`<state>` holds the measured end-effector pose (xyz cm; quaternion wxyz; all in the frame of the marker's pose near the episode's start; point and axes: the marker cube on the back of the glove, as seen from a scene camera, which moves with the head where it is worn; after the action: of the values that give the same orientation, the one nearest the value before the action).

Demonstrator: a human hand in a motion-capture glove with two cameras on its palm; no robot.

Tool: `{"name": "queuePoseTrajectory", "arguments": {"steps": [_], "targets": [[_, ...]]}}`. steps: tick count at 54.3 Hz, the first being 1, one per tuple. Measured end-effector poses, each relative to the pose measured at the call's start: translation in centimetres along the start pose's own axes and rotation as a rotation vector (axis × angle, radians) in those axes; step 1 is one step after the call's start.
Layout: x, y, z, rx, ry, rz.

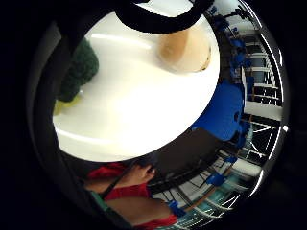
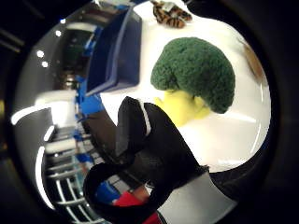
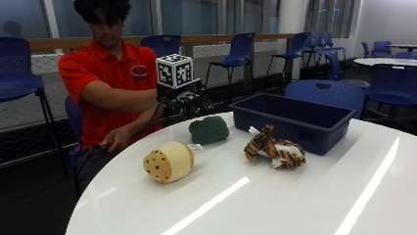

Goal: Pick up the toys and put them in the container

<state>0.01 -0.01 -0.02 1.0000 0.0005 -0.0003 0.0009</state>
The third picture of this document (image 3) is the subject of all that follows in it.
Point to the green broccoli soft toy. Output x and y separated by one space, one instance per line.
209 130

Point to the white marker cube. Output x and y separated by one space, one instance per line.
174 70

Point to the blue chair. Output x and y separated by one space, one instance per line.
325 93
238 54
324 45
406 55
390 84
162 44
293 49
73 120
19 78
380 48

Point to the yellow spotted round soft toy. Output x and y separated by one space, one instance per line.
169 161

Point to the the person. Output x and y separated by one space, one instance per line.
108 75

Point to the wooden handrail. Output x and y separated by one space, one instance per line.
208 38

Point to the striped tiger soft toy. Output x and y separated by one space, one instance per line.
273 148

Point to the dark blue plastic bin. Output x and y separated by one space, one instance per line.
294 122

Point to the white round background table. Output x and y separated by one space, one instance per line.
386 61

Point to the dark background table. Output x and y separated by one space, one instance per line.
404 46

